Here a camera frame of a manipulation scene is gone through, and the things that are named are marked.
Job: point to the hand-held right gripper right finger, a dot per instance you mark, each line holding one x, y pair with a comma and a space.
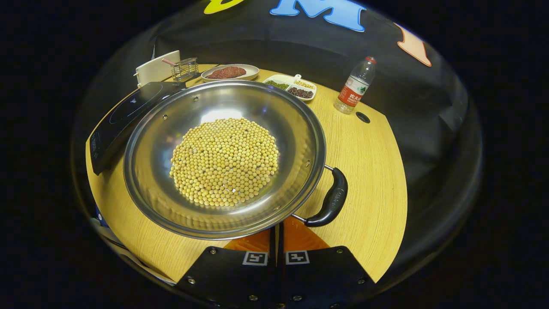
326, 279

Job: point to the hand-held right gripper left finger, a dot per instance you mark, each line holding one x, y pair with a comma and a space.
227, 279

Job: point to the pile of soybeans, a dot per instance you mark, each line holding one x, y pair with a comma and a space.
225, 163

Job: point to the black induction cooktop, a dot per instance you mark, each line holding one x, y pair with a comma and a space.
116, 124

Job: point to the clear bottle with red label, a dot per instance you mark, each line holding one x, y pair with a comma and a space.
354, 92

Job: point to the white divided dish of beans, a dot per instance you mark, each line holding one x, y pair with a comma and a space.
294, 88

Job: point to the brown meat patty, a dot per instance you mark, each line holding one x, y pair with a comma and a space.
236, 71
215, 74

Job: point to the white round plate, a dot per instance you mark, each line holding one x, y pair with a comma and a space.
251, 71

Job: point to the white toaster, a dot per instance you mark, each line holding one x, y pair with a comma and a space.
156, 68

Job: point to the pink checked stick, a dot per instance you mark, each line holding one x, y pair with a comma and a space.
168, 62

